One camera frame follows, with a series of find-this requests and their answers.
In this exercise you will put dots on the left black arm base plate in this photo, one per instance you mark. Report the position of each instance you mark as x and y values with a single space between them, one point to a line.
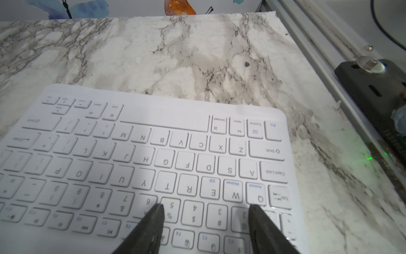
378 87

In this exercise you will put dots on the left white wireless keyboard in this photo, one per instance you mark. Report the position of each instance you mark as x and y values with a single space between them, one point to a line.
82 167

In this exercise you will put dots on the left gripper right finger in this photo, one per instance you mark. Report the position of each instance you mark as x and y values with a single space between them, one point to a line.
266 238

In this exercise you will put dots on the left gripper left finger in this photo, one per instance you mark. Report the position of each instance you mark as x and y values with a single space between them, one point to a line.
146 237

